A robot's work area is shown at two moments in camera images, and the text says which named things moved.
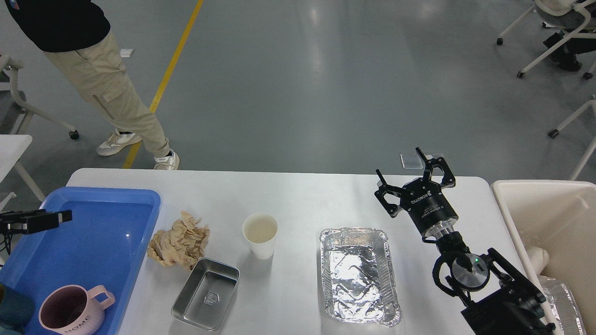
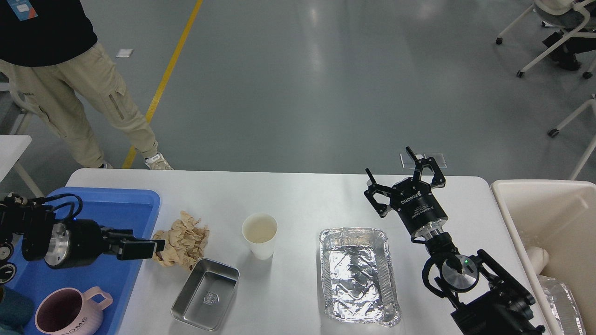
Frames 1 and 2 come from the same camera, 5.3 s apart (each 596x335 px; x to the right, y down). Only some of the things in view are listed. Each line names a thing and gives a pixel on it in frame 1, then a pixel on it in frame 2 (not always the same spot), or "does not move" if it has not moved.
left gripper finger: x=28 y=221 to x=74 y=242
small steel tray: x=206 y=299 does not move
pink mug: x=71 y=310 does not move
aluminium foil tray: x=359 y=280 does not move
